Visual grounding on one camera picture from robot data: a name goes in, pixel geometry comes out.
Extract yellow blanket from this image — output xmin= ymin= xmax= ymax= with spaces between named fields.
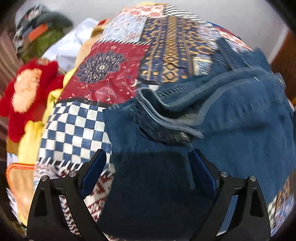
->
xmin=6 ymin=22 xmax=109 ymax=223

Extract blue denim jeans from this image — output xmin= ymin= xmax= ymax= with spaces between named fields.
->
xmin=98 ymin=38 xmax=296 ymax=241

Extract white cloth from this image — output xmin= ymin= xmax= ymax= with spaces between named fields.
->
xmin=42 ymin=19 xmax=98 ymax=68

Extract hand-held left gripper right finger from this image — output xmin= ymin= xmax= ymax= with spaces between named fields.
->
xmin=188 ymin=149 xmax=271 ymax=241

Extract pile of clothes and sundries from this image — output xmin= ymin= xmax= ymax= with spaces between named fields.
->
xmin=13 ymin=5 xmax=47 ymax=49

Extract patchwork printed blanket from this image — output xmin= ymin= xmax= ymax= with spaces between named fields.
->
xmin=35 ymin=2 xmax=296 ymax=241

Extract red plush toy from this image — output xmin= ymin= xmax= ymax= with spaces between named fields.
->
xmin=0 ymin=59 xmax=65 ymax=143

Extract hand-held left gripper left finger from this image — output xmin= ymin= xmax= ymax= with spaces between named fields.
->
xmin=26 ymin=149 xmax=109 ymax=241

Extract tan orange-edged cloth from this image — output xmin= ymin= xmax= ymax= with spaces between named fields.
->
xmin=6 ymin=162 xmax=36 ymax=219

